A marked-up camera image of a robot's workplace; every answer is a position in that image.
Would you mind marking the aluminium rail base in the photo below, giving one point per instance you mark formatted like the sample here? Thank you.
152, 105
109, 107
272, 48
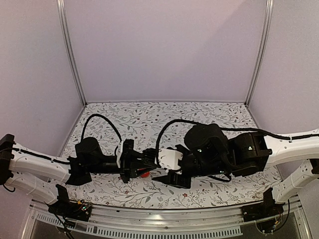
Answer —
108, 222

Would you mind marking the aluminium frame post right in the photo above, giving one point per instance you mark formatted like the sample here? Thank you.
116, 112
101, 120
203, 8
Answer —
261, 51

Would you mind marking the red round charging case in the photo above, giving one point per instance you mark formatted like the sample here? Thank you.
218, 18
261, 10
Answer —
145, 175

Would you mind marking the aluminium frame post left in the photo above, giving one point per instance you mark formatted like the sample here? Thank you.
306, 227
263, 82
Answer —
69, 50

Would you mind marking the aluminium frame post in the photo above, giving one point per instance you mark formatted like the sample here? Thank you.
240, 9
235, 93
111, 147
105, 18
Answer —
261, 51
69, 50

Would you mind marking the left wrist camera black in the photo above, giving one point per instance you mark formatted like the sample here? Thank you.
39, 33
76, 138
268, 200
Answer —
123, 152

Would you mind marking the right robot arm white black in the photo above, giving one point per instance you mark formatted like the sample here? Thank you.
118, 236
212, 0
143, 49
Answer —
208, 152

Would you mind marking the floral patterned table mat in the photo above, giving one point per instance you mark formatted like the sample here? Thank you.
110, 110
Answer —
109, 122

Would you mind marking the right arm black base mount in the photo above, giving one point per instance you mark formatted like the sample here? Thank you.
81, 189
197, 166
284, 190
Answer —
267, 208

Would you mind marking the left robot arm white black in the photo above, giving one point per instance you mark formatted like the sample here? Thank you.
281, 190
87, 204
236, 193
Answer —
43, 176

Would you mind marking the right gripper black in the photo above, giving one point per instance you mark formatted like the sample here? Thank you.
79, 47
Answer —
174, 181

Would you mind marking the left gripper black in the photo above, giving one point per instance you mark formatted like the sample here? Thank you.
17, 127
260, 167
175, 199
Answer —
135, 164

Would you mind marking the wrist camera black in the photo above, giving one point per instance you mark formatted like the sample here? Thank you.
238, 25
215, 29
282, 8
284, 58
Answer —
168, 159
123, 152

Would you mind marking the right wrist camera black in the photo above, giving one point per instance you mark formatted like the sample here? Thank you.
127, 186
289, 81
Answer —
168, 159

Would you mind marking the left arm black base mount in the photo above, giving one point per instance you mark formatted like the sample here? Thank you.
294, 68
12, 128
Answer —
79, 210

